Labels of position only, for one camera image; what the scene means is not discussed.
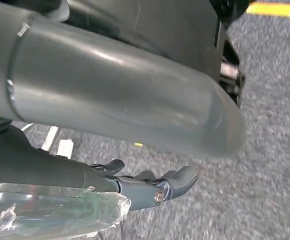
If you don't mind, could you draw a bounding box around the black robot lower body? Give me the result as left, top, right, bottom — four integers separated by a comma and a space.
0, 0, 251, 109

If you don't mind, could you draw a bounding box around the yellow floor tape square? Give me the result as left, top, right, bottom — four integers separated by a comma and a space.
246, 1, 290, 19

